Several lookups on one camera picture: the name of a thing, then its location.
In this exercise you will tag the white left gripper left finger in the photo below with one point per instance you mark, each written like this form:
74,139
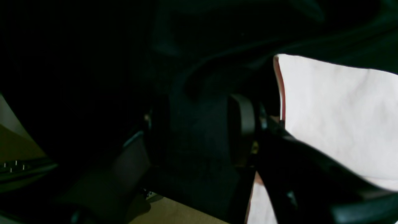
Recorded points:
103,186

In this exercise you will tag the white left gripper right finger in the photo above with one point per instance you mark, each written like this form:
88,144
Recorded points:
305,186

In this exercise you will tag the pink T-shirt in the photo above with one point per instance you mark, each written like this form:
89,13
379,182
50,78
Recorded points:
349,114

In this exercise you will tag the white bin right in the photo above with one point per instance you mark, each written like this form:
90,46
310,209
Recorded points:
8,118

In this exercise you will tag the black table cloth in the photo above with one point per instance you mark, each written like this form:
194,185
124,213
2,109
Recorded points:
80,74

